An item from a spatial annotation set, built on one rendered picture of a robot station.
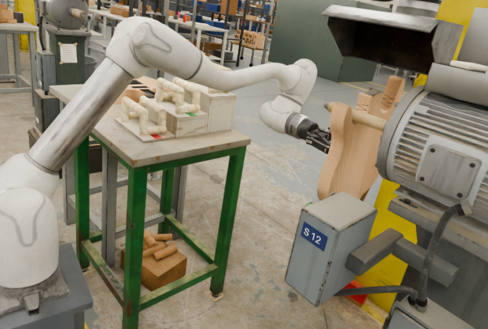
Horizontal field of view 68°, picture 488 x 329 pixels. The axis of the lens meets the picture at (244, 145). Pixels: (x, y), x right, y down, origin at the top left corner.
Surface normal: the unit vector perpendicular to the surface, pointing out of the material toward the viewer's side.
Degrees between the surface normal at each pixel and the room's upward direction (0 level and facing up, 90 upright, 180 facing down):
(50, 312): 0
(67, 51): 90
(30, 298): 7
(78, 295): 0
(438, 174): 90
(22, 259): 88
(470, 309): 90
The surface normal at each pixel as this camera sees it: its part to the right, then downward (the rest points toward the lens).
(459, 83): -0.73, 0.15
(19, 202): 0.21, -0.88
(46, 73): 0.64, 0.37
